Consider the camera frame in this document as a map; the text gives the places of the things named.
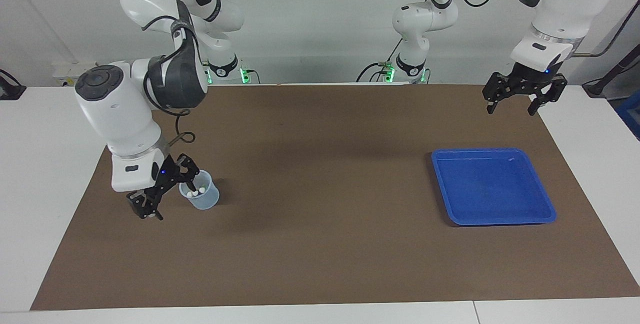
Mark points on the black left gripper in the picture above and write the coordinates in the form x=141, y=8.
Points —
x=530, y=78

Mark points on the white wall socket box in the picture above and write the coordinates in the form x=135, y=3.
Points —
x=80, y=72

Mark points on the black desk object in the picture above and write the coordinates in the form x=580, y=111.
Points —
x=10, y=89

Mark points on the blue plastic tray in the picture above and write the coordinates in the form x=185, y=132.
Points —
x=492, y=189

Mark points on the translucent plastic cup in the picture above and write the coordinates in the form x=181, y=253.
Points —
x=205, y=201

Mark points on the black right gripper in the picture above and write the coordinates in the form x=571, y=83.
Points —
x=166, y=176

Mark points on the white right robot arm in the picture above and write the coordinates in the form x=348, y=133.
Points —
x=120, y=109

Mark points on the blue crate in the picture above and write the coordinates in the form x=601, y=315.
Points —
x=631, y=114

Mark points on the black pole stand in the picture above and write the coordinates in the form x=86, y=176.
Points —
x=597, y=87

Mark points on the brown paper table mat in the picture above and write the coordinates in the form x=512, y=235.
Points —
x=325, y=214

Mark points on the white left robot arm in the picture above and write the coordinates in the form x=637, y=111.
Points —
x=560, y=4

